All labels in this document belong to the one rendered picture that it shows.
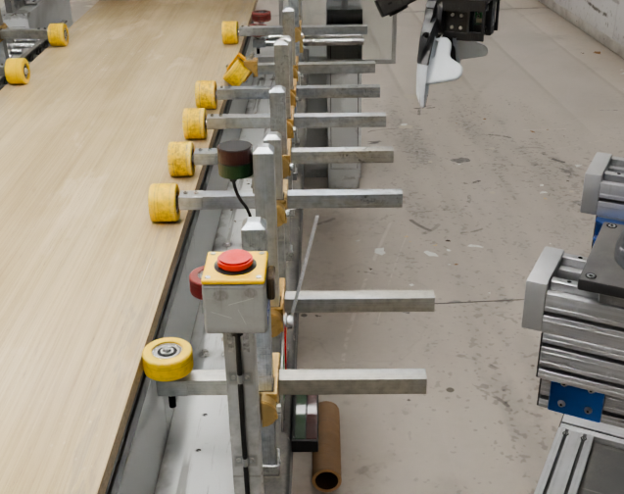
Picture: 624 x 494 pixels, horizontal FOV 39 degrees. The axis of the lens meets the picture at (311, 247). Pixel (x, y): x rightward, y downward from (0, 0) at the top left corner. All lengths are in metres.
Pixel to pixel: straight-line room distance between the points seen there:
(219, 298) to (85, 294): 0.68
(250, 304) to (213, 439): 0.75
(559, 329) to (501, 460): 1.19
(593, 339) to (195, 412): 0.77
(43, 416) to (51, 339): 0.21
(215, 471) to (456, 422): 1.25
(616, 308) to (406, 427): 1.37
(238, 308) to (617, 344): 0.70
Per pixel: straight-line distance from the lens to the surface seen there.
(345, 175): 4.24
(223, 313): 0.98
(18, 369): 1.45
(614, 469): 2.33
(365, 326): 3.15
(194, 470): 1.62
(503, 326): 3.21
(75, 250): 1.78
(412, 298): 1.63
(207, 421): 1.73
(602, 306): 1.44
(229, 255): 0.98
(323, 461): 2.45
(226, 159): 1.45
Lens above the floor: 1.68
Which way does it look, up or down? 27 degrees down
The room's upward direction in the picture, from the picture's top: 1 degrees counter-clockwise
